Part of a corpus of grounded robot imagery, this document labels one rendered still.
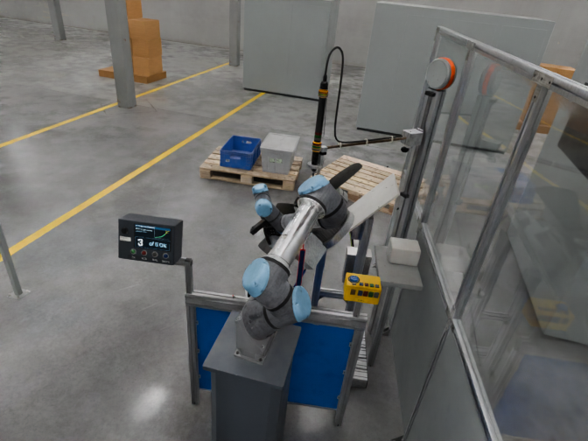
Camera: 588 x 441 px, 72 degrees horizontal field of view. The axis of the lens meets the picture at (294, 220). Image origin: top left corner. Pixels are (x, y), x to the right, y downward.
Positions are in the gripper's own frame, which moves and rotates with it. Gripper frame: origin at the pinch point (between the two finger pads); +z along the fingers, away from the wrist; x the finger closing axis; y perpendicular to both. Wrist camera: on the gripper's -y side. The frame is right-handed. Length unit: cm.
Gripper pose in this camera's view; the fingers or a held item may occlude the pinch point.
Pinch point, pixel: (272, 247)
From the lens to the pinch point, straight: 212.8
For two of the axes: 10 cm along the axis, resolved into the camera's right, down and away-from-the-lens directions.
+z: 2.1, 8.5, 4.8
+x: 1.0, -5.0, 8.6
